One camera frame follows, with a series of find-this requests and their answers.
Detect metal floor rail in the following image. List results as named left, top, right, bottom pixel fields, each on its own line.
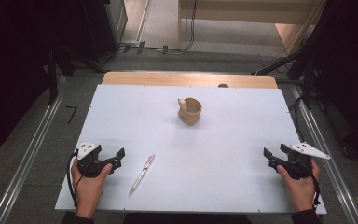
left=290, top=84, right=358, bottom=224
left=0, top=74, right=69, bottom=224

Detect black curtain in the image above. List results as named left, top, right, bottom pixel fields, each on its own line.
left=0, top=0, right=129, bottom=162
left=287, top=0, right=358, bottom=166

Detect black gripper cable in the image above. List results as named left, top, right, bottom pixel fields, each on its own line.
left=301, top=158, right=323, bottom=209
left=66, top=148, right=85, bottom=210

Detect light wooden furniture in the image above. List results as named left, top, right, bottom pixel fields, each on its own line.
left=176, top=0, right=328, bottom=54

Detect beige cup with animal figure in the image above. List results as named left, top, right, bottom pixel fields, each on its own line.
left=177, top=97, right=203, bottom=127

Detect person's right hand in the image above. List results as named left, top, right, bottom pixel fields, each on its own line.
left=276, top=159, right=322, bottom=214

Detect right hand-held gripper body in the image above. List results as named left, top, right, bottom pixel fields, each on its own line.
left=275, top=142, right=331, bottom=181

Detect wooden table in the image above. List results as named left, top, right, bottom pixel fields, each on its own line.
left=101, top=71, right=279, bottom=90

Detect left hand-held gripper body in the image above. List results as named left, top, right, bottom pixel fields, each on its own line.
left=75, top=142, right=117, bottom=179

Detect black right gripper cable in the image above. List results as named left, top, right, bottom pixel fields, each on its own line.
left=301, top=158, right=323, bottom=209

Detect black floor cables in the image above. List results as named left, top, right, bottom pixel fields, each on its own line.
left=97, top=0, right=200, bottom=68

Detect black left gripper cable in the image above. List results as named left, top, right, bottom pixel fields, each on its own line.
left=66, top=148, right=85, bottom=210

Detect white and pink pen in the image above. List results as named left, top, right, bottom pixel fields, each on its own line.
left=129, top=153, right=156, bottom=197

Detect black metal stand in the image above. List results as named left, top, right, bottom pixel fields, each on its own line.
left=251, top=18, right=327, bottom=110
left=45, top=43, right=106, bottom=106

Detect person's left hand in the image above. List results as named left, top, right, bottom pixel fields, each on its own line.
left=71, top=157, right=114, bottom=219

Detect person's lap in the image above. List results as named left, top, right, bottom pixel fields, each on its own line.
left=121, top=212, right=254, bottom=224

